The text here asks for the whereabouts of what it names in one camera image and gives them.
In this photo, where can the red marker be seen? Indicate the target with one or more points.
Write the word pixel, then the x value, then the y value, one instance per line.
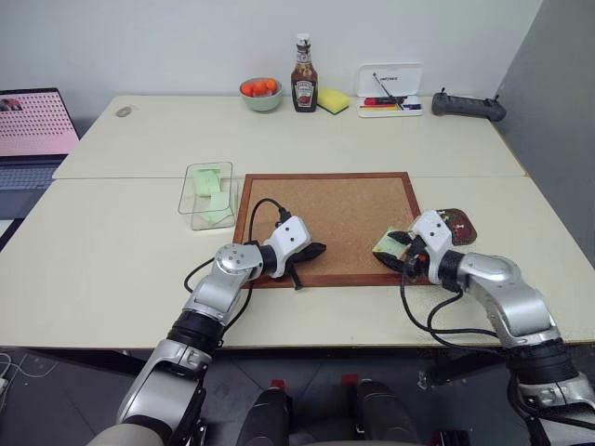
pixel 379 101

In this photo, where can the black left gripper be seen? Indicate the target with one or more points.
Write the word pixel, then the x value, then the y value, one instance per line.
pixel 300 258

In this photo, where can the black table frame bar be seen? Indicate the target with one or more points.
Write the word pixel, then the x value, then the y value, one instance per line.
pixel 465 367

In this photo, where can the orange round fruit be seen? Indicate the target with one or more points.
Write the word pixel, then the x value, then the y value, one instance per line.
pixel 266 85
pixel 251 87

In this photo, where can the black pen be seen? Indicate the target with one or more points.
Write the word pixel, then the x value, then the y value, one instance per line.
pixel 388 89

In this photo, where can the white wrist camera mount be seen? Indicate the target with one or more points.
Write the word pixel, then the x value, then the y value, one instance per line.
pixel 290 237
pixel 434 232

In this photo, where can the ketchup bottle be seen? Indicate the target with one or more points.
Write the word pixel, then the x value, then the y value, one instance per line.
pixel 304 86

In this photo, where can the dark rounded shape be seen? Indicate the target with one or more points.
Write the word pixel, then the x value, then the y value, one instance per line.
pixel 265 418
pixel 386 413

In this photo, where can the white open pencil case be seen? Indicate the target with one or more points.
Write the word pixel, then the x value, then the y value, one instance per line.
pixel 390 88

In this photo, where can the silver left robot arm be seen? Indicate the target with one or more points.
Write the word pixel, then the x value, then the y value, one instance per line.
pixel 209 297

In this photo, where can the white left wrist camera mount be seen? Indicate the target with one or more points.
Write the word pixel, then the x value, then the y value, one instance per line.
pixel 290 237

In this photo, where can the yellow green sponge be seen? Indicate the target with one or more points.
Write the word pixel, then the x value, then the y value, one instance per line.
pixel 334 100

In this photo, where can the wood framed cork board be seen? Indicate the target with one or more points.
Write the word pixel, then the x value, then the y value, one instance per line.
pixel 334 209

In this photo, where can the green sticky note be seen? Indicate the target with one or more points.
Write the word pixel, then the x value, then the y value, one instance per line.
pixel 215 216
pixel 218 200
pixel 207 180
pixel 388 246

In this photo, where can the grey laptop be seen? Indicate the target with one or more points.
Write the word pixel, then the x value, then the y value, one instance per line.
pixel 32 135

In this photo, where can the brown leaf-shaped tray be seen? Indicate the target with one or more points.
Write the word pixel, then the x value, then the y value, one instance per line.
pixel 465 232

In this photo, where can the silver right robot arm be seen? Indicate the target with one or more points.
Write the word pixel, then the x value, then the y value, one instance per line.
pixel 511 292

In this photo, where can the clear plastic box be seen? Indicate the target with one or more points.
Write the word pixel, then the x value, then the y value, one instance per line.
pixel 207 197

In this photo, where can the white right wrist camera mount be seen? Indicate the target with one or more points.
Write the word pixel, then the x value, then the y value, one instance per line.
pixel 434 232

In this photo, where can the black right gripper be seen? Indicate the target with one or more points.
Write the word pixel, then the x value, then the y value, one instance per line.
pixel 415 258

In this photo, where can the grey remote controller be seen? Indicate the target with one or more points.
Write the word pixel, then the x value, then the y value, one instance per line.
pixel 467 106

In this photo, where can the grey partition panel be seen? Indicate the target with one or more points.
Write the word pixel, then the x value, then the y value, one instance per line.
pixel 548 116

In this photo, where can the pale green bowl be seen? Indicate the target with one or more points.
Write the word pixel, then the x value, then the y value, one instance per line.
pixel 261 101

